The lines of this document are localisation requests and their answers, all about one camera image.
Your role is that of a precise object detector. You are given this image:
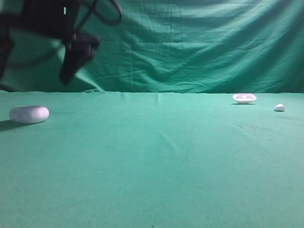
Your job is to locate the small white earbud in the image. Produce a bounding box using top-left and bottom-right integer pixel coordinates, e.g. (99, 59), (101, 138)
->
(274, 104), (285, 112)

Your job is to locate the green table cloth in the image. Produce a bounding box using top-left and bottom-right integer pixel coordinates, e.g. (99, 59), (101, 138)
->
(0, 92), (304, 228)

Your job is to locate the white open earphone case tray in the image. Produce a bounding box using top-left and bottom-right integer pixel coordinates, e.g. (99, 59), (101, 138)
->
(232, 93), (257, 104)

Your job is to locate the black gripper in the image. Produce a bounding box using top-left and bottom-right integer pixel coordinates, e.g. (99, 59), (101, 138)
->
(0, 0), (100, 84)

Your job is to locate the white bluetooth earphone case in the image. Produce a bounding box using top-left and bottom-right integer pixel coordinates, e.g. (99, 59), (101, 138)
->
(9, 105), (49, 124)

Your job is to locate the green backdrop cloth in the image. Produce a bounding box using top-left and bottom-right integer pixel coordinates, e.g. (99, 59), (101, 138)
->
(0, 0), (304, 93)

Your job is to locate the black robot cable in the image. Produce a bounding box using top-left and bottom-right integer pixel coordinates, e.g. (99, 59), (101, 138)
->
(75, 0), (123, 33)

